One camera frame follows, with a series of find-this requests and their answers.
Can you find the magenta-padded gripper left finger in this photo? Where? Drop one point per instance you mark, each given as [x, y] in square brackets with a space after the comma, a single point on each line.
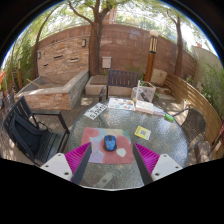
[59, 166]

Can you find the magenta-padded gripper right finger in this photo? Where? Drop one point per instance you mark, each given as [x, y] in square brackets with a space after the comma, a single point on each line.
[165, 166]

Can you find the blue computer mouse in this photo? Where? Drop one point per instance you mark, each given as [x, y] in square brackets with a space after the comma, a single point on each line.
[109, 143]

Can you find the floral red mouse pad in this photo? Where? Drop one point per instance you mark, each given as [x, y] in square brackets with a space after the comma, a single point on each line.
[93, 140]

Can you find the yellow code card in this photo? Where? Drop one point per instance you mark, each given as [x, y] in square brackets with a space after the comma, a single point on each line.
[142, 132]

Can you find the black metal chair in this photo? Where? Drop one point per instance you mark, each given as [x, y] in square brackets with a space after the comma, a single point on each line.
[26, 133]

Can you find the green bottle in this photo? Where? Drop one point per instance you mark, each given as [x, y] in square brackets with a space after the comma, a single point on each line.
[169, 117]

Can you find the brown wicker chair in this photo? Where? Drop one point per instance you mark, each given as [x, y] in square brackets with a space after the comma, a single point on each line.
[194, 125]

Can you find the thin purple book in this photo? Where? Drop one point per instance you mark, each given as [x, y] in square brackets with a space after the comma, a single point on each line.
[159, 111]

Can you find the white licence plate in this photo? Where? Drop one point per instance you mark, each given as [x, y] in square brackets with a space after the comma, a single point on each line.
[96, 110]

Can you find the stone planter box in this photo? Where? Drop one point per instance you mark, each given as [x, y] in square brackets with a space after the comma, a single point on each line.
[148, 93]

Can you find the printed picture sheet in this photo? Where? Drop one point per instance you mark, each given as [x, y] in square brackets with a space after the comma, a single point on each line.
[120, 104]

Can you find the clear plastic cup with straw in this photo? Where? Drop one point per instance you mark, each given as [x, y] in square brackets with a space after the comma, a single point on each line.
[136, 94]

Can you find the square concrete planter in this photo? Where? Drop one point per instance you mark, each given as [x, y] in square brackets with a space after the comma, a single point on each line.
[95, 88]

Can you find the beige stone block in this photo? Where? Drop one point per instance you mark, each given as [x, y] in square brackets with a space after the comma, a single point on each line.
[159, 77]

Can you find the dark slatted wooden chair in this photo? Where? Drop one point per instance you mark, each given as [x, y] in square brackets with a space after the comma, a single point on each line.
[121, 78]

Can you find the slim tree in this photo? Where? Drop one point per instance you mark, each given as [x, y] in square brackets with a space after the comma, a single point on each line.
[179, 50]

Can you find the forked tree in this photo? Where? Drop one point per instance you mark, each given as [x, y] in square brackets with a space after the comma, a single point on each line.
[95, 50]

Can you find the wooden garden lamp post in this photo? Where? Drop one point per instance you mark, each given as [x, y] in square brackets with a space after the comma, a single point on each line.
[150, 60]

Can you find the wall lamp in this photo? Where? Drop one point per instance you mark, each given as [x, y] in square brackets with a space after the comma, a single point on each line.
[38, 55]
[83, 42]

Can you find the grey wall box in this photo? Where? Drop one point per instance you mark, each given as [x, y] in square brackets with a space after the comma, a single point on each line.
[106, 62]

